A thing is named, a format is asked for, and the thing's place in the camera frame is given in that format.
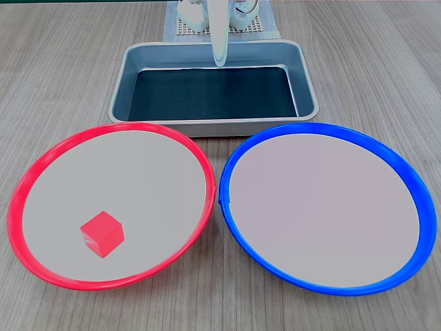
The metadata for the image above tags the white plate with blue rim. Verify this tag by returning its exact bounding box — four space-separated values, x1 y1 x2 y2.
218 122 438 297

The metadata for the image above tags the black tray mat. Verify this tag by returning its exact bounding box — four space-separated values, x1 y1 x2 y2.
127 66 299 122

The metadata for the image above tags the thin dark cable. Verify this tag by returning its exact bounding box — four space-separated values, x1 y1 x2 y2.
236 0 260 17

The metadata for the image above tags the white plate with red rim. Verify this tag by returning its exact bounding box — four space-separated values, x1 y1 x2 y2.
7 121 217 292

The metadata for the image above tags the steel tray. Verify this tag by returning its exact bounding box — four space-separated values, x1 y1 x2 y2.
107 39 320 138

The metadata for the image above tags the pale perforated base plate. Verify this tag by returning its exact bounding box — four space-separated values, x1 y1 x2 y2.
176 12 267 37

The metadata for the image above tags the small red cube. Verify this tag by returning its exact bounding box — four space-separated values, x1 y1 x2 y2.
80 210 125 259

